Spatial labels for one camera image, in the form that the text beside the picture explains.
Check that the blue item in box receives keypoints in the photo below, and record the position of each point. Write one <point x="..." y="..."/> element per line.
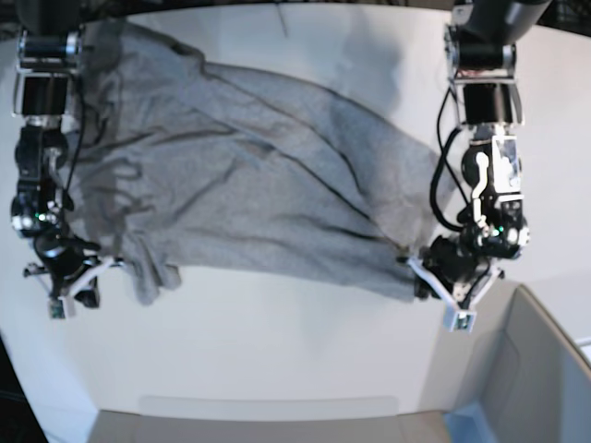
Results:
<point x="469" y="424"/>

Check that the grey t-shirt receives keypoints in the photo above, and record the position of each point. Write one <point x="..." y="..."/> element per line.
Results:
<point x="186" y="162"/>

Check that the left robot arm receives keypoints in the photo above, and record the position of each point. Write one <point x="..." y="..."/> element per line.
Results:
<point x="480" y="48"/>

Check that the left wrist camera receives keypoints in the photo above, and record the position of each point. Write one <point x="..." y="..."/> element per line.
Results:
<point x="459" y="320"/>

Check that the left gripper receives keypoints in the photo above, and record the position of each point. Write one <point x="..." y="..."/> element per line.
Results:
<point x="447" y="271"/>

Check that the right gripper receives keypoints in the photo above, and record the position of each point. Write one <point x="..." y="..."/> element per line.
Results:
<point x="73" y="266"/>

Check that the grey cardboard box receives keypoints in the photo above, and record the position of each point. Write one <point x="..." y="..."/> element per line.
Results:
<point x="528" y="375"/>

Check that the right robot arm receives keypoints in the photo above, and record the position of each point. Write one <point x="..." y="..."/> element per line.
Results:
<point x="49" y="52"/>

